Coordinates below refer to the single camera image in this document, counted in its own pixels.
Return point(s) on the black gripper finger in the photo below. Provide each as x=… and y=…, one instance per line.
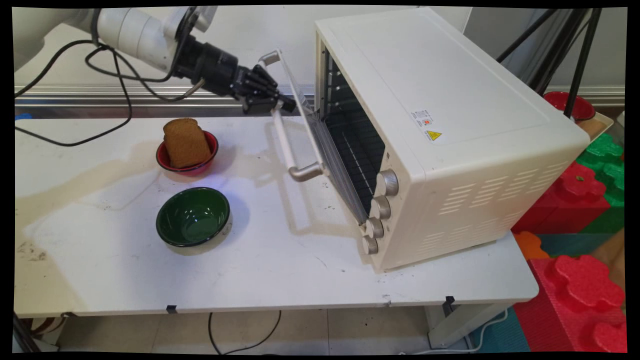
x=262, y=82
x=265, y=102

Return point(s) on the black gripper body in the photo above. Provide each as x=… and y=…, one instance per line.
x=215, y=67

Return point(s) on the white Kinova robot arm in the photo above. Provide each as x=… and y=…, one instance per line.
x=130, y=32

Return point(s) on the small red bowl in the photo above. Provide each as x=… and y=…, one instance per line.
x=212, y=150

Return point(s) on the brown toast slice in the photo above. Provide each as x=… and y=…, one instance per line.
x=186, y=144

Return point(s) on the dark green bowl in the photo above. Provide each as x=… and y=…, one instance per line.
x=192, y=216

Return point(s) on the large silver oven knob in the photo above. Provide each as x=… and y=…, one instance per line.
x=389, y=182

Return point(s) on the warning label sticker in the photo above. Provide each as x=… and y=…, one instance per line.
x=428, y=125

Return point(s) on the cream toaster oven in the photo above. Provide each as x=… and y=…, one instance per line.
x=450, y=100

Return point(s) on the small blue object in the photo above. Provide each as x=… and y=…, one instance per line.
x=22, y=116

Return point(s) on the black table clip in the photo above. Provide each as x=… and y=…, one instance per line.
x=171, y=309
x=449, y=302

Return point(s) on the white table leg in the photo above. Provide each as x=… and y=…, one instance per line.
x=460, y=322

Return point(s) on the red bowl with dark rim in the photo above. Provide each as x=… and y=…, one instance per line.
x=559, y=102

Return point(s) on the orange foam block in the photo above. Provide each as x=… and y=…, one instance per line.
x=530, y=245

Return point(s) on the black tripod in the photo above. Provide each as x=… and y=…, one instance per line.
x=582, y=55

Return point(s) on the teal floor mat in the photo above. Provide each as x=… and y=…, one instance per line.
x=500, y=335

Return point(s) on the beige tray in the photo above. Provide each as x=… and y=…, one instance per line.
x=597, y=125

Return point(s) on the teal foam block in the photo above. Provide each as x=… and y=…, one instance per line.
x=570, y=244

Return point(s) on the green foam block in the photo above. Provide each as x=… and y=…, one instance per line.
x=607, y=165

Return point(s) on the large red foam block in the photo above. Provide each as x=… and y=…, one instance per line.
x=575, y=305

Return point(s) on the aluminium rail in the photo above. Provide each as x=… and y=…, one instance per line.
x=65, y=102

